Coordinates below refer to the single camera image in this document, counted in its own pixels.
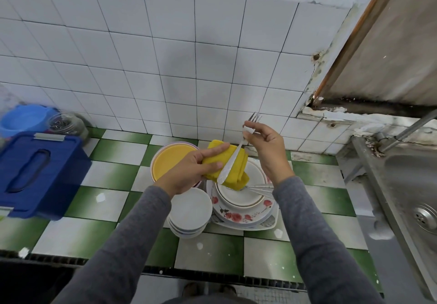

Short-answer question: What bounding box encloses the blue plastic bowl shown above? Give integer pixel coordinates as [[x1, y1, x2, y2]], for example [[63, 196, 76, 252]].
[[0, 104, 59, 139]]

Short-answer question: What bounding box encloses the glass jar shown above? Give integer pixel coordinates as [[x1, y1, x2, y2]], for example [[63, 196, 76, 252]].
[[46, 111, 90, 144]]

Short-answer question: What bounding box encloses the stainless steel sink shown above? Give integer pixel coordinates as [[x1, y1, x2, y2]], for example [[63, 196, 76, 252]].
[[351, 136, 437, 301]]

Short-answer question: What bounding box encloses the person's black shoe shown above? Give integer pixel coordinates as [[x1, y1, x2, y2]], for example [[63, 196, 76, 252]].
[[217, 283, 240, 298], [181, 281, 202, 298]]

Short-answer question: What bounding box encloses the metal fork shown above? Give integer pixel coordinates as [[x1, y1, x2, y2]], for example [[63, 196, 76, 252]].
[[240, 183, 275, 195], [217, 112, 260, 184]]

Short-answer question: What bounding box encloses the metal faucet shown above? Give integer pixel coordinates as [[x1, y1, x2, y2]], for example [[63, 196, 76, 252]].
[[372, 109, 437, 156]]

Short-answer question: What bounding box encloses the stack of small white bowls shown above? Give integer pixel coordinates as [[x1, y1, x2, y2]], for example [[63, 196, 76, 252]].
[[167, 187, 214, 240]]

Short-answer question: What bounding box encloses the person's right forearm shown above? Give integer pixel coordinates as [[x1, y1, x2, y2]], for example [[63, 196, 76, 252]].
[[273, 176, 385, 304]]

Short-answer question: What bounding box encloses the blue plastic box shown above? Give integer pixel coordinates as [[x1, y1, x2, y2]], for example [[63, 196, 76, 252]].
[[0, 133, 92, 221]]

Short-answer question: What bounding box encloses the person's left hand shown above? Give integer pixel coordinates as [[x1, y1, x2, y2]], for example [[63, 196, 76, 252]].
[[154, 143, 231, 199]]

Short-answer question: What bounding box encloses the person's right hand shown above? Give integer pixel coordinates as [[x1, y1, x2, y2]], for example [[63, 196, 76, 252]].
[[242, 121, 296, 185]]

